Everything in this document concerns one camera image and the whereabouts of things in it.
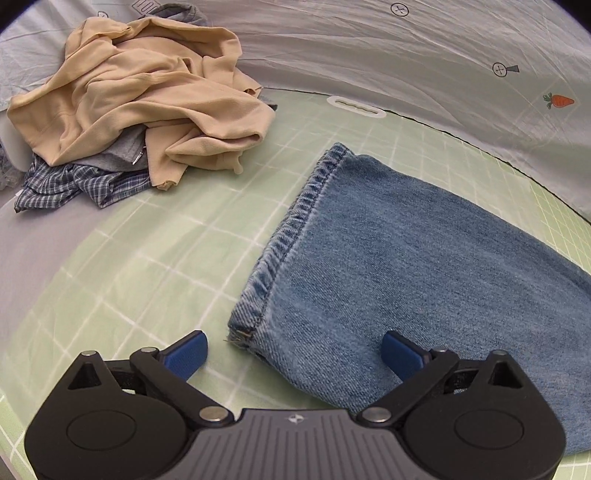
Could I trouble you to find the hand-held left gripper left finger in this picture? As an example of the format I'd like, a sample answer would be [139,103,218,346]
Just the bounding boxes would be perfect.
[67,330,232,424]

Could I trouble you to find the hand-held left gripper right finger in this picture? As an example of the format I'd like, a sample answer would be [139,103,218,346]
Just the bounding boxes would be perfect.
[360,330,527,424]

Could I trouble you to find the blue denim jeans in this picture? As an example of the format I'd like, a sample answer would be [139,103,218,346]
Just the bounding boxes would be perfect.
[226,142,591,455]

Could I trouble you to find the green grid mat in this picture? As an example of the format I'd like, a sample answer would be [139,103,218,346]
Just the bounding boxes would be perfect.
[0,87,591,480]

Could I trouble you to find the blue plaid shirt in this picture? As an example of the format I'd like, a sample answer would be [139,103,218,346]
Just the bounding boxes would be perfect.
[13,154,154,214]

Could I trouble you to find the grey zip garment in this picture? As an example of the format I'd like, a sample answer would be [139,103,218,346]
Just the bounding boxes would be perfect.
[74,1,211,175]

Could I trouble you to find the beige hoodie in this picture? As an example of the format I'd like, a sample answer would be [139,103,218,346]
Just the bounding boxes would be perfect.
[8,15,275,191]

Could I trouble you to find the grey printed bed sheet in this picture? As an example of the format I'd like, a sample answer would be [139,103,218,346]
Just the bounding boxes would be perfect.
[0,0,591,480]

